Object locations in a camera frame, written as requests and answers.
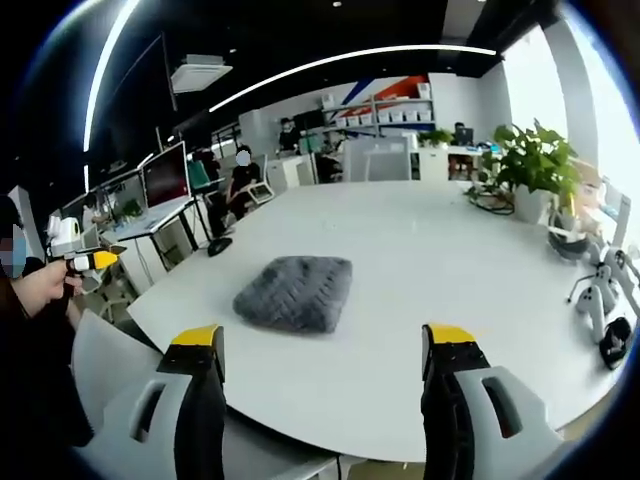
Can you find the grey towel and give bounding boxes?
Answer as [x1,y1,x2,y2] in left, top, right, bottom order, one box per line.
[232,255,354,335]

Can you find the person's left hand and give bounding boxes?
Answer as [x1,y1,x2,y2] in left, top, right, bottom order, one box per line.
[17,258,84,319]

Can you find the white office desk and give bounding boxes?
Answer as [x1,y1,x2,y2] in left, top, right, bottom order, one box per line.
[102,192,201,301]

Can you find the computer monitor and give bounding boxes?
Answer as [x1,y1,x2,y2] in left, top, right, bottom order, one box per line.
[141,140,192,211]

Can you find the black pouch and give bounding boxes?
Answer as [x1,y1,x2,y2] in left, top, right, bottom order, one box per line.
[598,316,635,371]

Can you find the white game controller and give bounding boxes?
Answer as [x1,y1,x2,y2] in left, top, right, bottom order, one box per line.
[566,245,640,344]

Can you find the white headset device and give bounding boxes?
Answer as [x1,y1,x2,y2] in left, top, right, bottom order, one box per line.
[546,212,592,260]

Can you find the ceiling air conditioner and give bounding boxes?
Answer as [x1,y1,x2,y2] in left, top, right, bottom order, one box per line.
[169,53,234,94]

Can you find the potted green plant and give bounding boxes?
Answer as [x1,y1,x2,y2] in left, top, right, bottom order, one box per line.
[492,118,584,226]

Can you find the white mesh chair back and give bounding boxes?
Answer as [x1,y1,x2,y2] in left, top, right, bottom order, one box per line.
[342,135,413,183]

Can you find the small green plant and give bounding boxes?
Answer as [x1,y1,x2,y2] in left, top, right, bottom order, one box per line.
[417,128,455,149]

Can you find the white storage shelf with boxes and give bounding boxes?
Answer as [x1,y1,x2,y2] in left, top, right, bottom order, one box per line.
[320,82,436,136]

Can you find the black cable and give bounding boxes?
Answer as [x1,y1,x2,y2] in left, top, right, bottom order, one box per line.
[464,182,516,216]

